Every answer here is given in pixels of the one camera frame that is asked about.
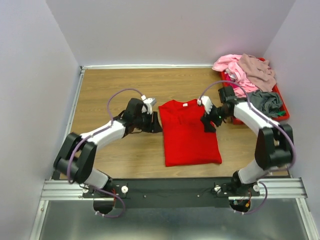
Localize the grey shirt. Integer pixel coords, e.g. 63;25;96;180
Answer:
248;90;283;118

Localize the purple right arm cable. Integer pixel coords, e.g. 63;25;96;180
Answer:
198;79;298;215

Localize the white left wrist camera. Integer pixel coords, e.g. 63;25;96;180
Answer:
140;95;157;115

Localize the red plastic bin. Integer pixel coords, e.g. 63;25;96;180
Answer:
212;53;290;122

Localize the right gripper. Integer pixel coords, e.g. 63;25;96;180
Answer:
199;101;230;134

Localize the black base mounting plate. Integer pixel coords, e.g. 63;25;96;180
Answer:
83;177;260;214

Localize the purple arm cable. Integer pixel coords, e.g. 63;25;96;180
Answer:
67;88;148;219
198;79;298;215

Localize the magenta shirt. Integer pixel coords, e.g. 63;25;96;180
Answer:
224;72;236;82

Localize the red t-shirt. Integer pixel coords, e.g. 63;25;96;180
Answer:
158;99;222;167

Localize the light pink shirt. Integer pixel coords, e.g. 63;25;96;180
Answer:
212;54;258;93

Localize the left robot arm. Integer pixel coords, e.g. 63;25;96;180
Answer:
53;95;163;198

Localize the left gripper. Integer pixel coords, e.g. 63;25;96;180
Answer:
133;110;163;134

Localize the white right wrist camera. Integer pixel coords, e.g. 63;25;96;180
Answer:
196;95;214;114

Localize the dusty pink shirt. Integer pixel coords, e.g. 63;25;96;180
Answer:
237;53;277;92

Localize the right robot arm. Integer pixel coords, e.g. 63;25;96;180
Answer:
197;86;296;196

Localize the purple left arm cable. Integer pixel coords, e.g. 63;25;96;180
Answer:
67;88;148;219

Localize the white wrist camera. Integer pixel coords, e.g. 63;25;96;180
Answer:
196;95;214;114
140;95;157;115

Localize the aluminium left rail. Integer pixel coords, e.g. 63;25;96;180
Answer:
57;66;85;154

